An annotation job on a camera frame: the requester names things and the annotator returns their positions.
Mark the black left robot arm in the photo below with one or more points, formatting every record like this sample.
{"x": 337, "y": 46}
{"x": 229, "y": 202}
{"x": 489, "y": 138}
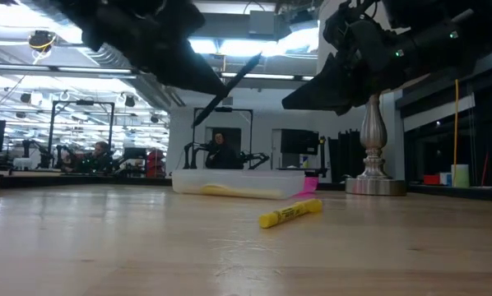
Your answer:
{"x": 85, "y": 16}

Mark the long ceiling light bar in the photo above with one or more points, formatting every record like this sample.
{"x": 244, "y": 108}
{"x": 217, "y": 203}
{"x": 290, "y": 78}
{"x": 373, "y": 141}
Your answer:
{"x": 270, "y": 76}

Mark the grey wall vent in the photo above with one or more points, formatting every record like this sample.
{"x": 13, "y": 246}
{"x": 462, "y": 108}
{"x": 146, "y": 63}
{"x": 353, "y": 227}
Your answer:
{"x": 228, "y": 102}

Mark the black gantry frame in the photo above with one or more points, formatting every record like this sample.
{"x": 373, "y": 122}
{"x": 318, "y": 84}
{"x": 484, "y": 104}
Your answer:
{"x": 223, "y": 109}
{"x": 84, "y": 102}

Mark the white shade table lamp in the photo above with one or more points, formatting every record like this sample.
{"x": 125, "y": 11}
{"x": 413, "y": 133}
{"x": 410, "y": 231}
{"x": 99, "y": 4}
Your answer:
{"x": 373, "y": 135}

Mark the grey ceiling unit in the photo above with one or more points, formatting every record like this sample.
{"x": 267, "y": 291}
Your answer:
{"x": 262, "y": 22}

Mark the thick yellow highlighter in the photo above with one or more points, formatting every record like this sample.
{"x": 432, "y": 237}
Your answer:
{"x": 287, "y": 214}

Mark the blue white box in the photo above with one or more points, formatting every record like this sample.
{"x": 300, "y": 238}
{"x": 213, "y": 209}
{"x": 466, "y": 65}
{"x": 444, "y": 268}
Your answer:
{"x": 445, "y": 179}

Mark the red rod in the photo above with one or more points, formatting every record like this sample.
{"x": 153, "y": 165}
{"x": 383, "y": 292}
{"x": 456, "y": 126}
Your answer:
{"x": 484, "y": 170}

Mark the person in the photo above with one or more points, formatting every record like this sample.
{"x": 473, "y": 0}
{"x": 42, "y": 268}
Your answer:
{"x": 100, "y": 158}
{"x": 223, "y": 158}

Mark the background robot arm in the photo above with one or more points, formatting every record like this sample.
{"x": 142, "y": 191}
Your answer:
{"x": 256, "y": 157}
{"x": 188, "y": 158}

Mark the black folding panels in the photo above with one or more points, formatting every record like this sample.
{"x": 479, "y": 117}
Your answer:
{"x": 344, "y": 156}

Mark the clear plastic supply box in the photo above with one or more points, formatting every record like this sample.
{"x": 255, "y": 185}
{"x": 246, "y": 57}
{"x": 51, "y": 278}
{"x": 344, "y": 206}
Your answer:
{"x": 238, "y": 178}

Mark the pale green roll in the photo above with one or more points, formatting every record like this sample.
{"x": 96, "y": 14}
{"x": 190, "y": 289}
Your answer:
{"x": 460, "y": 177}

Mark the white background device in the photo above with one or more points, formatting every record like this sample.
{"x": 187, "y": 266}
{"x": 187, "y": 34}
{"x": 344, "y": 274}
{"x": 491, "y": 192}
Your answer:
{"x": 22, "y": 163}

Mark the red bin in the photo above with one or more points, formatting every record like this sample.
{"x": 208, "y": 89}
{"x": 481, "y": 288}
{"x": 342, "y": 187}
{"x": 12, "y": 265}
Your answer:
{"x": 431, "y": 180}

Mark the black aluminium table frame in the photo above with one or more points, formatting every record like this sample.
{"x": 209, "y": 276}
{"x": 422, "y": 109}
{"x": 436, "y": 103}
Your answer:
{"x": 65, "y": 181}

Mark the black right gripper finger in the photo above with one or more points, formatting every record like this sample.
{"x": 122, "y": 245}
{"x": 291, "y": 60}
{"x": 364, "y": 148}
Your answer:
{"x": 324, "y": 96}
{"x": 330, "y": 74}

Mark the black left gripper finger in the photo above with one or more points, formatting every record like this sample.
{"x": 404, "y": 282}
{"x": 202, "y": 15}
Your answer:
{"x": 196, "y": 74}
{"x": 202, "y": 54}

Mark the black pen white print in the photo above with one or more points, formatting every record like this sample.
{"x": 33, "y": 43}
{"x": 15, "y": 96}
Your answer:
{"x": 242, "y": 74}

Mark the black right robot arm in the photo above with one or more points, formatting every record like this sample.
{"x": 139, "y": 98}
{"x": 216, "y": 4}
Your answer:
{"x": 456, "y": 41}

